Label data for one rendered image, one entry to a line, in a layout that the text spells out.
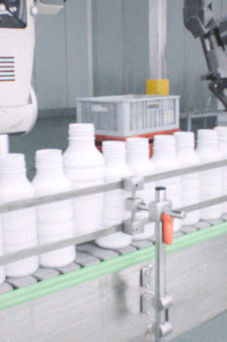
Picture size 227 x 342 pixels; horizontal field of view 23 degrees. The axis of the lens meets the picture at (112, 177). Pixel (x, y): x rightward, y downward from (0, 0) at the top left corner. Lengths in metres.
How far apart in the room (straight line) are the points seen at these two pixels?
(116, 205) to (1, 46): 0.67
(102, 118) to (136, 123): 0.21
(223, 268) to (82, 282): 0.35
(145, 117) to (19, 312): 2.78
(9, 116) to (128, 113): 1.93
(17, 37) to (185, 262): 0.75
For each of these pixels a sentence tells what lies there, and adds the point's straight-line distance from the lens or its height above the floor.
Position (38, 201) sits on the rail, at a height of 1.11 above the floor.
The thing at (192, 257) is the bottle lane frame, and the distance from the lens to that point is 0.96.
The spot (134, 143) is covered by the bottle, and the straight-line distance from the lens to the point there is 0.88.
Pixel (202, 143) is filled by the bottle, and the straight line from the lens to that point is 1.01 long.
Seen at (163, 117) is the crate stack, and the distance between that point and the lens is 3.59.
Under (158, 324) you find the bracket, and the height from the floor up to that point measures 0.90.
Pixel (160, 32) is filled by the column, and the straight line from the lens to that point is 11.34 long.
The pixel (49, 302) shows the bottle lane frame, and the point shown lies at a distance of 0.76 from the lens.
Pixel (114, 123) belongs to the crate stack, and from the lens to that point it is 3.31.
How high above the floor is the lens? 1.28
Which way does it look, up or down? 11 degrees down
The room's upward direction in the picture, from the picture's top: 1 degrees counter-clockwise
